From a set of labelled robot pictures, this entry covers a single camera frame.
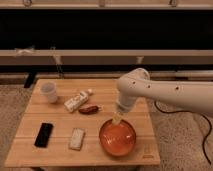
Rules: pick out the white small bottle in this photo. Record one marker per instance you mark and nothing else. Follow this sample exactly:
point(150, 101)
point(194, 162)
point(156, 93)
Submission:
point(75, 102)

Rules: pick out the black rectangular phone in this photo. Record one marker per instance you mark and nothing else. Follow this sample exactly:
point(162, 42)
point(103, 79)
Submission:
point(43, 135)

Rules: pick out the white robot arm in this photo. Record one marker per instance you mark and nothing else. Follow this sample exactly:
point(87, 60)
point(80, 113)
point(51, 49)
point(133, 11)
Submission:
point(192, 96)

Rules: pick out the orange bowl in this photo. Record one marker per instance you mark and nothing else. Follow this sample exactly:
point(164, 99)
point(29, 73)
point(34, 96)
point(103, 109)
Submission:
point(117, 140)

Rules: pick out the yellow stirring tool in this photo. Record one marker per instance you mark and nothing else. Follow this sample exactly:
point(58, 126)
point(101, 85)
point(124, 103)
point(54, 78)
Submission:
point(116, 119)

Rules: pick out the wooden table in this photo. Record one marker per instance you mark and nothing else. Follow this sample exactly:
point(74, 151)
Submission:
point(23, 152)

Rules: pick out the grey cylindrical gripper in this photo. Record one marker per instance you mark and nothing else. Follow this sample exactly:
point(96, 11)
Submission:
point(124, 103)

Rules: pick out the translucent plastic cup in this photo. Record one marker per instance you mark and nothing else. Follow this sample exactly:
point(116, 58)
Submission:
point(48, 90)

